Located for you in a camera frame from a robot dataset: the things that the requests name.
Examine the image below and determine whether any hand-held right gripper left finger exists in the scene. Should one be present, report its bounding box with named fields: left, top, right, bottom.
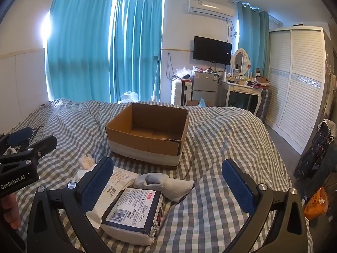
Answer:
left=26, top=156, right=114, bottom=253

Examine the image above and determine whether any white dressing table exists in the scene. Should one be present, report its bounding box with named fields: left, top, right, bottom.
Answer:
left=216, top=80, right=264, bottom=115

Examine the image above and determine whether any white wet wipes pack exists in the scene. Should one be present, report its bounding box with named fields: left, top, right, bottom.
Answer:
left=71, top=165, right=140, bottom=230

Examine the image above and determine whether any air conditioner power cable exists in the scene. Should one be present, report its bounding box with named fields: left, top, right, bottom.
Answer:
left=228, top=20, right=239, bottom=40

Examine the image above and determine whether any white air conditioner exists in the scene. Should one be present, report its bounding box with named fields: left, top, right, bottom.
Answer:
left=187, top=0, right=235, bottom=21

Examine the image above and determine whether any white sock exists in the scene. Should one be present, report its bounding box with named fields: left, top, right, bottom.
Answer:
left=134, top=172, right=196, bottom=203

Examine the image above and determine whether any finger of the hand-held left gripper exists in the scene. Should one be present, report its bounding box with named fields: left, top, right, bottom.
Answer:
left=0, top=135, right=58, bottom=165
left=0, top=127, right=33, bottom=153

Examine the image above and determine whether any dark printed bag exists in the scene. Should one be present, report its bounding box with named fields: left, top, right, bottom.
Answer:
left=293, top=120, right=337, bottom=182

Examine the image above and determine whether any cream cloth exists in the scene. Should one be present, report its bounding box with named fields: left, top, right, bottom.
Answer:
left=79, top=155, right=96, bottom=169

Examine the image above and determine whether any dark suitcase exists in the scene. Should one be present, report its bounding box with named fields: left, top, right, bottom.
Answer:
left=257, top=88, right=269, bottom=118

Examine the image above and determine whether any white hanging garment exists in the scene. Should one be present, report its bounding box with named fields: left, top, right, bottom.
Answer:
left=322, top=58, right=337, bottom=116

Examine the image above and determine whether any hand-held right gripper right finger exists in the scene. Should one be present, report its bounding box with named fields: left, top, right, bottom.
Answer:
left=222, top=159, right=311, bottom=253

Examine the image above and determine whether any crumpled clear plastic bag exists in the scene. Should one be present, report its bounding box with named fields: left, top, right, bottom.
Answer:
left=175, top=67, right=193, bottom=81

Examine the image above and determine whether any person's left hand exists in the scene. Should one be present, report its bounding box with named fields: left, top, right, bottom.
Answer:
left=0, top=194, right=21, bottom=230

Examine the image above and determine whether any black wall television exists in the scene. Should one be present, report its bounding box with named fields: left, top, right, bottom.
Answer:
left=193, top=35, right=233, bottom=65

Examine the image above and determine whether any black cable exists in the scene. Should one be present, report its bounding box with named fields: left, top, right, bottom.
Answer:
left=29, top=126, right=44, bottom=138

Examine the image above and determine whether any tissue pack with navy label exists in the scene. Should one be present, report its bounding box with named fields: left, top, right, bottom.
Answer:
left=101, top=188, right=165, bottom=245

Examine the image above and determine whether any oval vanity mirror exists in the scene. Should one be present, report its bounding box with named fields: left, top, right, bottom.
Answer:
left=230, top=48, right=250, bottom=75

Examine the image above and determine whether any white suitcase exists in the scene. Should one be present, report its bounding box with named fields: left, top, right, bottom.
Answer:
left=171, top=80, right=194, bottom=106

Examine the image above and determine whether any white mop pole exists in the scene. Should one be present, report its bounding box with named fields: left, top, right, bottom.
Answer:
left=151, top=49, right=160, bottom=102

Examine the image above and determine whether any silver mini fridge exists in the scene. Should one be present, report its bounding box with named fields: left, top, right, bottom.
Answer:
left=192, top=70, right=220, bottom=107

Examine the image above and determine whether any narrow teal curtain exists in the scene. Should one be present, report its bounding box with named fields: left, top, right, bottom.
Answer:
left=109, top=0, right=164, bottom=103

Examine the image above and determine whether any white louvred wardrobe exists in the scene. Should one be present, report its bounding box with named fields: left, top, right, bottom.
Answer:
left=265, top=26, right=332, bottom=155

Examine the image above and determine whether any teal curtain beside wardrobe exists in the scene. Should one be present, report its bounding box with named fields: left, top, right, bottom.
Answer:
left=237, top=1, right=270, bottom=85

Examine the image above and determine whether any grey checked bed blanket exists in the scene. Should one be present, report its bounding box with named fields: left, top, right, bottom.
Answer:
left=0, top=98, right=314, bottom=253

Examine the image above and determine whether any orange plastic bag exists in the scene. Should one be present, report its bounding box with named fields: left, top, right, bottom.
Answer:
left=303, top=187, right=329, bottom=220

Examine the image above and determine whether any wide teal curtain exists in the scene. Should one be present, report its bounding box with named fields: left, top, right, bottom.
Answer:
left=46, top=0, right=115, bottom=103

